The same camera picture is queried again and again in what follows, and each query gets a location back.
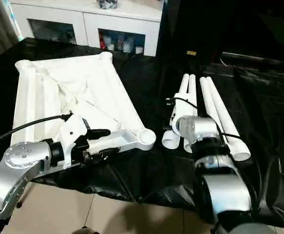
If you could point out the white plastic table leg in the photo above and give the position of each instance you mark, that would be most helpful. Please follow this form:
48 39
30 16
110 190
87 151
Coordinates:
212 107
170 140
225 114
193 85

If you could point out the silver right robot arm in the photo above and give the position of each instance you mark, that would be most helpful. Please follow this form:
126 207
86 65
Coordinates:
219 190

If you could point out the grey rounded object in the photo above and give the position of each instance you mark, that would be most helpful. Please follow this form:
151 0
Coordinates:
84 230

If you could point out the white jar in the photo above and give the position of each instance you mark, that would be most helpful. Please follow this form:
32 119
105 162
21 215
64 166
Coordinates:
138 50

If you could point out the dark patterned bundle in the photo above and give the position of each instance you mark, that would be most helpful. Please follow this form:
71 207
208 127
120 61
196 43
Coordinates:
107 3

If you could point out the white plastic table top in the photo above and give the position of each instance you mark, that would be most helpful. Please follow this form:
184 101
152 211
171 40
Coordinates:
59 97

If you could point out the small tan box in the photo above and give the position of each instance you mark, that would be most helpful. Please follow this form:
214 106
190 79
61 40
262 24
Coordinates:
191 52

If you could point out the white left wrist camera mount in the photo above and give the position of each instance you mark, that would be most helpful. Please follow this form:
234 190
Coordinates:
71 131

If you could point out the white glass door cabinet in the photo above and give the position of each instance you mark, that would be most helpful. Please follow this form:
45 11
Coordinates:
88 24

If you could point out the black glossy mat cloth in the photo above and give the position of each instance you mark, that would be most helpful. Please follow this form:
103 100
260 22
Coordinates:
156 175

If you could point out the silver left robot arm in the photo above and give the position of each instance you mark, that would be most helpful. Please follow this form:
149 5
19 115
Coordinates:
17 156

